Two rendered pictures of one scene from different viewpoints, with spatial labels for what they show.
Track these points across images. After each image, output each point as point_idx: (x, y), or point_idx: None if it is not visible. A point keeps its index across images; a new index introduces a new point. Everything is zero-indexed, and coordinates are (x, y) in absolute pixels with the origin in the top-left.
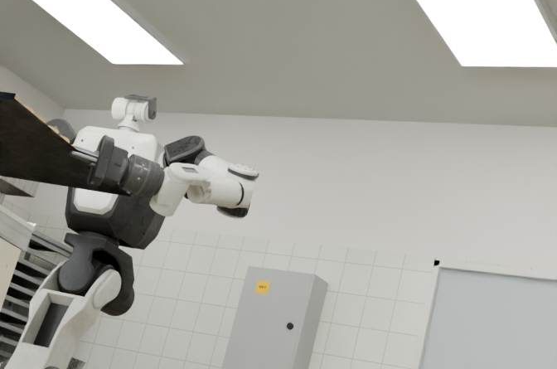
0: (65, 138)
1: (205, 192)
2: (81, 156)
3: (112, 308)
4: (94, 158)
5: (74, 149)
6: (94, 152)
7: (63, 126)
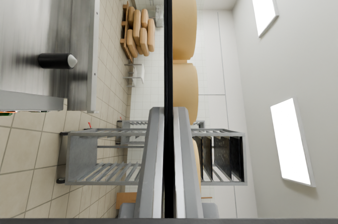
0: (194, 76)
1: None
2: (150, 134)
3: None
4: (155, 197)
5: (164, 92)
6: (203, 203)
7: None
